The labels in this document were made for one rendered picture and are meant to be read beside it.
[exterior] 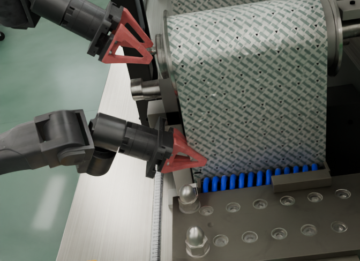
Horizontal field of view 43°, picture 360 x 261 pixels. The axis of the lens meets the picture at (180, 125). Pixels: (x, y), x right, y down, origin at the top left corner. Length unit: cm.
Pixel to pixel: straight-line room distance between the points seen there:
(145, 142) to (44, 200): 191
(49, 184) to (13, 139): 200
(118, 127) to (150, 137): 6
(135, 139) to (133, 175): 34
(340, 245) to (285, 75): 26
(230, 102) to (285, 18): 15
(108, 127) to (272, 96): 27
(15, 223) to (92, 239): 162
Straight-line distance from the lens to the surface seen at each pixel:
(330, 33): 73
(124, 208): 100
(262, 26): 71
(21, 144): 73
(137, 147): 75
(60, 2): 75
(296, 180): 78
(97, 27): 75
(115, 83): 152
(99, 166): 81
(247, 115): 75
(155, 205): 99
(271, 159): 81
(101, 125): 74
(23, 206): 265
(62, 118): 74
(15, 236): 249
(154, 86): 81
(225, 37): 70
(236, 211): 75
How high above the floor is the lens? 155
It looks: 32 degrees down
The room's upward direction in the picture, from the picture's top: 11 degrees counter-clockwise
